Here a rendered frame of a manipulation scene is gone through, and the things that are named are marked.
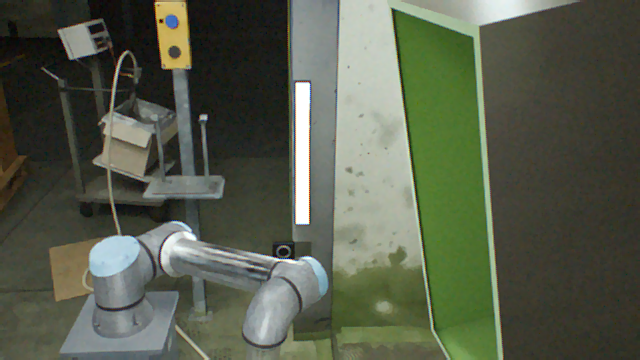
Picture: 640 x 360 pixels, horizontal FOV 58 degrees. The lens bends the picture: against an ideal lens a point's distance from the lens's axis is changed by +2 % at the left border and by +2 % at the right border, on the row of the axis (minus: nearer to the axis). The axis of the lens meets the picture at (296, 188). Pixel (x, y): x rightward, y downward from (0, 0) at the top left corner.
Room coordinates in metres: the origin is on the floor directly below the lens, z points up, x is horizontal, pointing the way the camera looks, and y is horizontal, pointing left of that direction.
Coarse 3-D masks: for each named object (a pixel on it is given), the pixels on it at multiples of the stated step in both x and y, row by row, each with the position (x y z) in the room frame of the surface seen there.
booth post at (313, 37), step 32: (320, 0) 2.20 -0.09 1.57; (320, 32) 2.20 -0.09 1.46; (320, 64) 2.20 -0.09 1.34; (320, 96) 2.20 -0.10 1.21; (320, 128) 2.20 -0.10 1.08; (320, 160) 2.20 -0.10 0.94; (320, 192) 2.20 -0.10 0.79; (320, 224) 2.20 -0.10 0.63; (320, 256) 2.20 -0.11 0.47; (320, 320) 2.20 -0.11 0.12
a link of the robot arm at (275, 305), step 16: (272, 288) 1.19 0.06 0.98; (288, 288) 1.19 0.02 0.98; (256, 304) 1.17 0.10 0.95; (272, 304) 1.16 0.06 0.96; (288, 304) 1.16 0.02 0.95; (256, 320) 1.14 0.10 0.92; (272, 320) 1.13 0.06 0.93; (288, 320) 1.15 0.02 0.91; (256, 336) 1.12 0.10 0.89; (272, 336) 1.12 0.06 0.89; (256, 352) 1.14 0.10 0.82; (272, 352) 1.14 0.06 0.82
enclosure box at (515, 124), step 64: (448, 0) 1.40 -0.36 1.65; (512, 0) 1.24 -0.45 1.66; (576, 0) 1.11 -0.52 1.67; (448, 64) 1.69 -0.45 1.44; (512, 64) 1.09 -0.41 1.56; (576, 64) 1.10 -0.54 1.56; (448, 128) 1.70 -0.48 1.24; (512, 128) 1.09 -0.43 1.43; (576, 128) 1.11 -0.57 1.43; (448, 192) 1.70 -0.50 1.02; (512, 192) 1.09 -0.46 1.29; (576, 192) 1.11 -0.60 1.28; (448, 256) 1.70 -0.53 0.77; (512, 256) 1.09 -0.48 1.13; (576, 256) 1.11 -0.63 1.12; (448, 320) 1.70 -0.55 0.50; (512, 320) 1.09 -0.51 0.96; (576, 320) 1.12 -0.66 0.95
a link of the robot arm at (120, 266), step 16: (112, 240) 1.57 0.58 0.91; (128, 240) 1.56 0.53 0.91; (96, 256) 1.48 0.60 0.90; (112, 256) 1.48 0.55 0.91; (128, 256) 1.48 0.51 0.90; (144, 256) 1.54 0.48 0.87; (96, 272) 1.46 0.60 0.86; (112, 272) 1.45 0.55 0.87; (128, 272) 1.47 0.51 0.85; (144, 272) 1.52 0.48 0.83; (96, 288) 1.47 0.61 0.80; (112, 288) 1.45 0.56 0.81; (128, 288) 1.47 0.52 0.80; (112, 304) 1.45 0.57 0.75; (128, 304) 1.46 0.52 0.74
